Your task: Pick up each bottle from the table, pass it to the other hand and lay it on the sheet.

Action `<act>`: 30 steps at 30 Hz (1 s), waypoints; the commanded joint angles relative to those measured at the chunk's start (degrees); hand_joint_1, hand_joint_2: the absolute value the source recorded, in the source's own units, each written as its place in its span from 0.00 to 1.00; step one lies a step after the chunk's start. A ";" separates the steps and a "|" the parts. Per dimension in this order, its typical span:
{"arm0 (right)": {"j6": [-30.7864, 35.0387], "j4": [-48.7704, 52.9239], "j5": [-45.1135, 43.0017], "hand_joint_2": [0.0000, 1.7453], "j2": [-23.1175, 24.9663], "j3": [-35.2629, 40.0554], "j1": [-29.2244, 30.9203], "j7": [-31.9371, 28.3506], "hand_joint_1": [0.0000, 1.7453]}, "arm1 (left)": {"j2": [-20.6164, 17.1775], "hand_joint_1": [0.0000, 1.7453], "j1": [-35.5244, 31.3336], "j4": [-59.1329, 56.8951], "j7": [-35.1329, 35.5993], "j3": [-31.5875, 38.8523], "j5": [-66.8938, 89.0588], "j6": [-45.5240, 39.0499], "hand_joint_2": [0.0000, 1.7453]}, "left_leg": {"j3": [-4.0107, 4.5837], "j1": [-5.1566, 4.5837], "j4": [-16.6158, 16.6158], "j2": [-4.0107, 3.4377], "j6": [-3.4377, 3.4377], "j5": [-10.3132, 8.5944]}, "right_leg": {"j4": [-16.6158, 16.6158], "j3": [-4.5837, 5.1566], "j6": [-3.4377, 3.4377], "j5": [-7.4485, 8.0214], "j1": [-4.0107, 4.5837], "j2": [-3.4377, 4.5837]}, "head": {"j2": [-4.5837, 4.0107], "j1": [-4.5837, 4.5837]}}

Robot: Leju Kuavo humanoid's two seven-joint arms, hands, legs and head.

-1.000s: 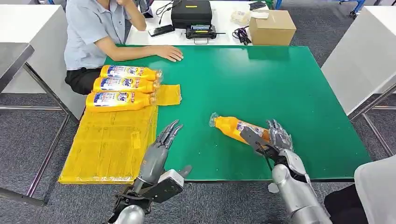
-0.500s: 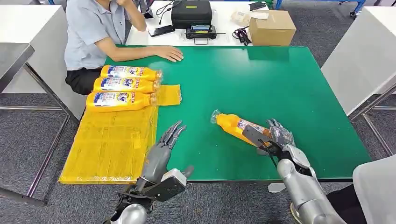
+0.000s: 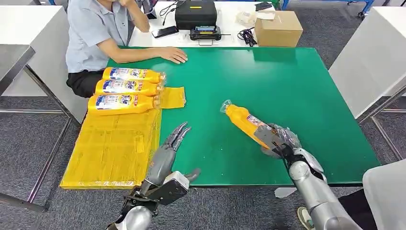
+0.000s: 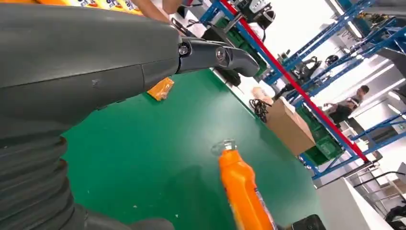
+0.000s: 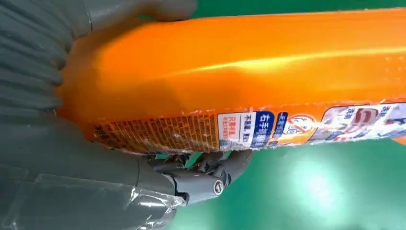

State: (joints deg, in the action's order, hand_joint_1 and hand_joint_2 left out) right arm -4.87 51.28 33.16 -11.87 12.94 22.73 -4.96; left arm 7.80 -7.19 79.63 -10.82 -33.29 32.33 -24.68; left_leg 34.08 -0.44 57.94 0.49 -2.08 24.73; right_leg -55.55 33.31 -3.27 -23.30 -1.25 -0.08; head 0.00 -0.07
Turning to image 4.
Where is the orange detergent bottle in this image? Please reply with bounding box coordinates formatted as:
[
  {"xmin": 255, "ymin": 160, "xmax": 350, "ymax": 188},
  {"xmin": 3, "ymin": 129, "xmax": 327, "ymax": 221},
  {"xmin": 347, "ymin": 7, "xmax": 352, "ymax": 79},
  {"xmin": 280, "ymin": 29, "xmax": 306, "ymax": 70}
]
[
  {"xmin": 211, "ymin": 139, "xmax": 280, "ymax": 230},
  {"xmin": 0, "ymin": 0, "xmax": 143, "ymax": 16}
]

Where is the person standing by rack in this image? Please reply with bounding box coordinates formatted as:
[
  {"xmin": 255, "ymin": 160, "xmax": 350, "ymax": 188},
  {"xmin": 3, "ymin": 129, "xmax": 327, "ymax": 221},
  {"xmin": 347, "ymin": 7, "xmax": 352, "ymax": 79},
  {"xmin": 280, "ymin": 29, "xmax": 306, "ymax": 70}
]
[{"xmin": 323, "ymin": 85, "xmax": 370, "ymax": 127}]

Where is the cardboard box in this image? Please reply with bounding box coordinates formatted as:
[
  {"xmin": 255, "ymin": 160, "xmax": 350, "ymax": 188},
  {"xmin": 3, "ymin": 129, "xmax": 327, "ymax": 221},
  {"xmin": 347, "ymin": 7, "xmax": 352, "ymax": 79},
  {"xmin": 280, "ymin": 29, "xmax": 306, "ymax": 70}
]
[{"xmin": 266, "ymin": 97, "xmax": 317, "ymax": 157}]

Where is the white table with metal legs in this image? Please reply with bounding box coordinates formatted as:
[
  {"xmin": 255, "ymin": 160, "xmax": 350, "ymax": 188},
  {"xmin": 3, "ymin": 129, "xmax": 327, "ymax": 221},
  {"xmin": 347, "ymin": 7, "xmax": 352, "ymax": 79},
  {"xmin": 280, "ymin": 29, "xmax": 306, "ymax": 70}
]
[{"xmin": 316, "ymin": 177, "xmax": 395, "ymax": 230}]

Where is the black handheld controller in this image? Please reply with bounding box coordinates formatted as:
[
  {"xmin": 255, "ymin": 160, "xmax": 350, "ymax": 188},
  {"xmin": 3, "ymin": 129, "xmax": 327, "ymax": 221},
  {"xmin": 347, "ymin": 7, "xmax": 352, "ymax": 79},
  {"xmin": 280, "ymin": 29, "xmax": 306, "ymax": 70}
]
[{"xmin": 215, "ymin": 67, "xmax": 242, "ymax": 87}]

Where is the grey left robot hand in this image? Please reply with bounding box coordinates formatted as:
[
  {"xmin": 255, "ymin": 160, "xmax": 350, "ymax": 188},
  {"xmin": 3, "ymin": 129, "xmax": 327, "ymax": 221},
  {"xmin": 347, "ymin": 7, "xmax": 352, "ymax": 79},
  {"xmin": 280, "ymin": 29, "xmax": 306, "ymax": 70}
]
[{"xmin": 0, "ymin": 2, "xmax": 261, "ymax": 142}]

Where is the green table mat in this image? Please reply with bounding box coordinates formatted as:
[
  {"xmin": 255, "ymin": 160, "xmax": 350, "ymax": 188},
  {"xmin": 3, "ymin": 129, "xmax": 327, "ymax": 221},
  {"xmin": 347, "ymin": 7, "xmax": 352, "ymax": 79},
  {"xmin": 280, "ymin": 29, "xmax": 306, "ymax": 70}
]
[{"xmin": 62, "ymin": 68, "xmax": 324, "ymax": 230}]

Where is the small yellow plastic sheet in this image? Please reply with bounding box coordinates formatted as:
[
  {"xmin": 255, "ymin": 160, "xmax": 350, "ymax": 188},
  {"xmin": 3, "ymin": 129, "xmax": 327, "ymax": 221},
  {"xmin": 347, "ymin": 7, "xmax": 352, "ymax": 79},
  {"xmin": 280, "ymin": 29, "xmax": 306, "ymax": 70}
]
[{"xmin": 146, "ymin": 77, "xmax": 175, "ymax": 102}]

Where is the black coiled cable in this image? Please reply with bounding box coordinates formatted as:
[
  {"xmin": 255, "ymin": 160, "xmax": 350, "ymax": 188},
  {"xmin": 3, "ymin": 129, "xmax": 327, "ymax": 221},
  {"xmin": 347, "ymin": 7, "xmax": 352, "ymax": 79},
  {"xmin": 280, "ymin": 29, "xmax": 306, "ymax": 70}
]
[{"xmin": 248, "ymin": 98, "xmax": 273, "ymax": 124}]

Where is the blue metal rack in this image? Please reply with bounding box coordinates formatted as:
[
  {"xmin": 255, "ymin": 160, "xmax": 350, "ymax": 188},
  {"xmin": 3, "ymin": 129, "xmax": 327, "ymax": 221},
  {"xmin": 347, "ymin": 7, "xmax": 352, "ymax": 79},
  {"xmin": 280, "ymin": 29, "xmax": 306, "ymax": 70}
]
[{"xmin": 198, "ymin": 0, "xmax": 406, "ymax": 182}]

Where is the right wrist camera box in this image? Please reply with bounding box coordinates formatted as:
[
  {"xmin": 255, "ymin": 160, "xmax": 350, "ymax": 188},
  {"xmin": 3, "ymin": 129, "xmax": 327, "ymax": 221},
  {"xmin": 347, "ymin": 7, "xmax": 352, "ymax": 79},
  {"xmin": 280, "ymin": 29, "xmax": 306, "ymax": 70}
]
[{"xmin": 291, "ymin": 214, "xmax": 327, "ymax": 230}]

